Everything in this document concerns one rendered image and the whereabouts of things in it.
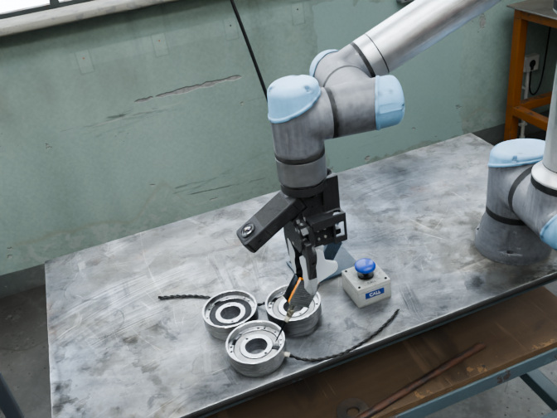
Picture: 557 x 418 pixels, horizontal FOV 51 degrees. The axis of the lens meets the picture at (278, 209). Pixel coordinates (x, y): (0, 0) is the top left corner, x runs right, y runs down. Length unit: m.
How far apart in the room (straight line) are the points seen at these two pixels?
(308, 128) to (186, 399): 0.51
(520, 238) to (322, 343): 0.44
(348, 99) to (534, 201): 0.41
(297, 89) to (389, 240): 0.60
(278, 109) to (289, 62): 1.89
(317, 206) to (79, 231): 1.97
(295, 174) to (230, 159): 1.91
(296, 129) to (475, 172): 0.83
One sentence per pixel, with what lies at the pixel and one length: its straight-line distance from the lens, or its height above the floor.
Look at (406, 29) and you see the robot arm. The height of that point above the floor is 1.30.
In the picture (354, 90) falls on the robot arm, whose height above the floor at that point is 1.26.
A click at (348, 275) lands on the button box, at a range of 1.15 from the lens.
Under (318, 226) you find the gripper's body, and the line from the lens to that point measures 0.91.
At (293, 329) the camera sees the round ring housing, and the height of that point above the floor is 0.82.
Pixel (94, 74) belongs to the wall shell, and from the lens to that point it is 2.52.
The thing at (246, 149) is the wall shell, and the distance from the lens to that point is 2.76.
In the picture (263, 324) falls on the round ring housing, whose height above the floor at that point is 0.83.
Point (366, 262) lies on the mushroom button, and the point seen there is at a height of 0.87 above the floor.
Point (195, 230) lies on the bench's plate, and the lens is 1.44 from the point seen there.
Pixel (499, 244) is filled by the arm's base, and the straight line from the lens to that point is 1.25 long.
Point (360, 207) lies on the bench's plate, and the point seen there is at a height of 0.80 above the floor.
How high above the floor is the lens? 1.57
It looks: 32 degrees down
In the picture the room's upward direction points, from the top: 9 degrees counter-clockwise
